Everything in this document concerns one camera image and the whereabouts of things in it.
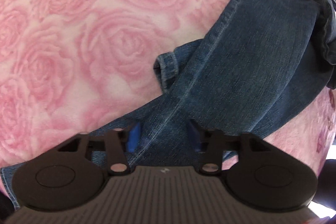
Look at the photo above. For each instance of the pink rose blanket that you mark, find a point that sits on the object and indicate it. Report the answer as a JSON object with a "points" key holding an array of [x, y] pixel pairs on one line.
{"points": [[70, 66]]}

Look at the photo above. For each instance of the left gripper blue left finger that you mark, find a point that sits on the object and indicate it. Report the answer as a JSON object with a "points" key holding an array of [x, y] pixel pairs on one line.
{"points": [[133, 137]]}

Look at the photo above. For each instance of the blue denim jeans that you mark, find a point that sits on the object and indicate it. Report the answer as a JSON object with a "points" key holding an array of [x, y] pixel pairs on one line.
{"points": [[260, 64]]}

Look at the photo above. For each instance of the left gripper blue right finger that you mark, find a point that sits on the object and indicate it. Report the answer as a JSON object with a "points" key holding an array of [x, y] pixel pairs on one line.
{"points": [[194, 135]]}

